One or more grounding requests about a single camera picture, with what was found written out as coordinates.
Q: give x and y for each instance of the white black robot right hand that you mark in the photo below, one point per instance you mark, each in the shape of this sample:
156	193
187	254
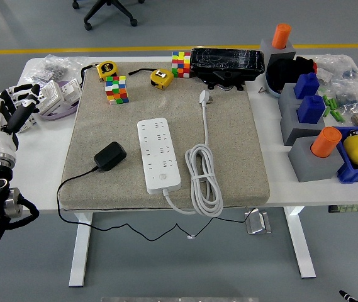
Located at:
345	296

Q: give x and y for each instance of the black plug adapter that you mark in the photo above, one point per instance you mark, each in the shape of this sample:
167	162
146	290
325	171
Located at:
111	155

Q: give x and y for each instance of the white power strip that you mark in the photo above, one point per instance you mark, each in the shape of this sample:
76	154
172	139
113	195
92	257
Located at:
158	157

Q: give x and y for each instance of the white circuit breaker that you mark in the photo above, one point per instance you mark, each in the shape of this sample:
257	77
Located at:
27	127

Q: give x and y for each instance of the clear bag grey screws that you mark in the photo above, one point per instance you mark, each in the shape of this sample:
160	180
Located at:
51	67

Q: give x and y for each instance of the black table control panel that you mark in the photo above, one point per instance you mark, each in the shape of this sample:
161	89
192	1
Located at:
351	208

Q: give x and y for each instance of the silver metal box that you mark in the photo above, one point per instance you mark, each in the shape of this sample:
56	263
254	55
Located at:
257	223

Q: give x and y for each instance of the blue plastic bin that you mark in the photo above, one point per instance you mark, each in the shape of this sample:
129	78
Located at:
351	174

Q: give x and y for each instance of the yellow tape measure black label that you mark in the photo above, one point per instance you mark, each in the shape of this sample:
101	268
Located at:
107	69

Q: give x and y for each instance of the colourful puzzle cube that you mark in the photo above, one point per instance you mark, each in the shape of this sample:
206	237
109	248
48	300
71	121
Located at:
117	91
181	64

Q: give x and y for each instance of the grey block with round hole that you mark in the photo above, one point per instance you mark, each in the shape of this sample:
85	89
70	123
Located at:
268	50
307	163

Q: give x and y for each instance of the orange cylinder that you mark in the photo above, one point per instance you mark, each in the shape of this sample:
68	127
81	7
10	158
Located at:
325	143
281	36

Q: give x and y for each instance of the black white toy figure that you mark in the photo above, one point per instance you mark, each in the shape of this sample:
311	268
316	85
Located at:
352	133

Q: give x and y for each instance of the black office chair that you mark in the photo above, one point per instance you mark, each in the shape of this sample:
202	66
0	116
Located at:
109	7

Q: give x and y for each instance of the yellow tape measure silver clip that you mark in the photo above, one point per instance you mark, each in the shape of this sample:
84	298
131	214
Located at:
161	78

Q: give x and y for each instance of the grey stepped block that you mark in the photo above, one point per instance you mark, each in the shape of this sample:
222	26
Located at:
288	119

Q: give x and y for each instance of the blue plastic block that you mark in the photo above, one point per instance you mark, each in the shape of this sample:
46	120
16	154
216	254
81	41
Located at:
306	86
311	110

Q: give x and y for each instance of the grey-brown mat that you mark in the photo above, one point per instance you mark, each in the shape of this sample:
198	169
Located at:
229	141

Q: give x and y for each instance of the clear bag blue parts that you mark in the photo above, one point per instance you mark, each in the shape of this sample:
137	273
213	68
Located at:
348	97

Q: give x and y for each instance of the pale blue round base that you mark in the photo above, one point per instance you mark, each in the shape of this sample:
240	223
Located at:
273	90

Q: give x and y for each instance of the small metal screw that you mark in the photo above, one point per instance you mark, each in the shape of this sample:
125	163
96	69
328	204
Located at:
262	90

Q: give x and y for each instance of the clear bag white parts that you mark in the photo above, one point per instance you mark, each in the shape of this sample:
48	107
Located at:
339	67

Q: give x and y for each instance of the black cloth bundle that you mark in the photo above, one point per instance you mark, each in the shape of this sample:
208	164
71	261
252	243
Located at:
282	72

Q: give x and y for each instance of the black device wrapped in film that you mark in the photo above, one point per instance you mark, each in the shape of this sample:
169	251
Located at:
226	61

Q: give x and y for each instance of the white wall socket panel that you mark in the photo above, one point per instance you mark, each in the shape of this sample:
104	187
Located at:
49	96
70	91

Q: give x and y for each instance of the green plastic wall anchor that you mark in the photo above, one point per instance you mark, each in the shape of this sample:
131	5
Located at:
326	111
325	100
334	104
338	116

